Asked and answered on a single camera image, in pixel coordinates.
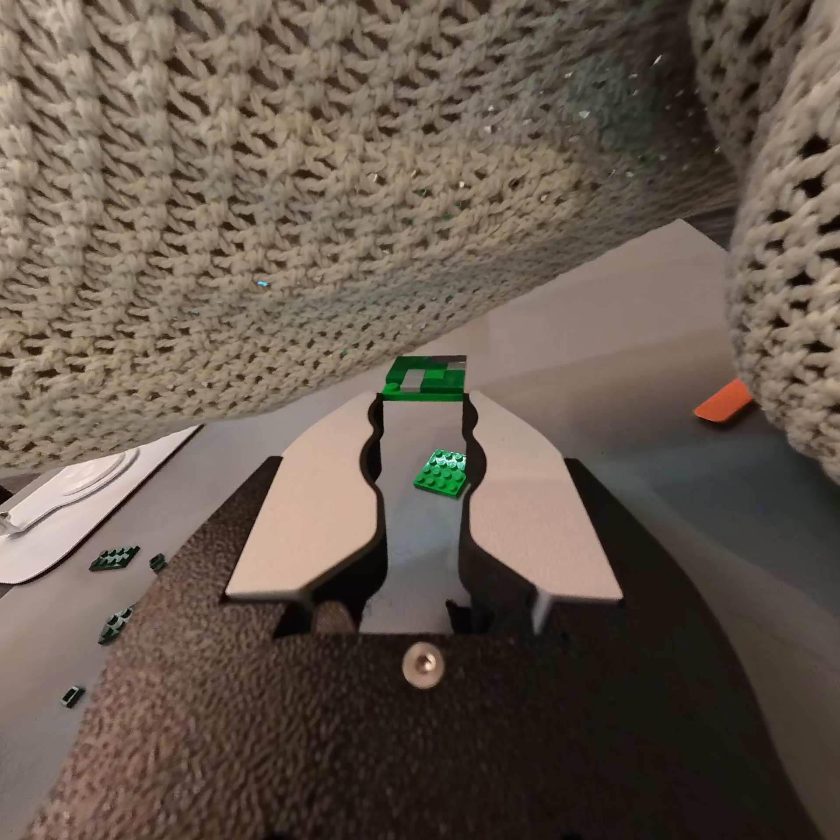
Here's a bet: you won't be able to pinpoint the dark green lego plate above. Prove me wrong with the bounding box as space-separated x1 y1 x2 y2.
89 545 141 573

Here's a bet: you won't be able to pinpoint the orange brick separator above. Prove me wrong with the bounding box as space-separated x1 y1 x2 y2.
693 378 756 426

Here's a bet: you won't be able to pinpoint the white book stand base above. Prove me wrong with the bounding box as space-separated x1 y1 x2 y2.
0 425 203 585

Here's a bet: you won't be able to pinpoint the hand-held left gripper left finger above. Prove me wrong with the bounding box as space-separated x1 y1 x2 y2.
224 390 388 603

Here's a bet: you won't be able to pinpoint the bright green square lego plate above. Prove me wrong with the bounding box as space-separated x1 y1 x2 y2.
413 449 472 501

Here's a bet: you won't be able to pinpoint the person's knit sweater torso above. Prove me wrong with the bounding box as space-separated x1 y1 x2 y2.
0 0 742 470

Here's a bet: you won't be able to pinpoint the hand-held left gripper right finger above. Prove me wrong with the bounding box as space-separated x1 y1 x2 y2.
461 388 626 634

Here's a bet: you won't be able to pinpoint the green and grey tiled lego plate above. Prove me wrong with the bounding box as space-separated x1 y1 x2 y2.
384 354 468 403

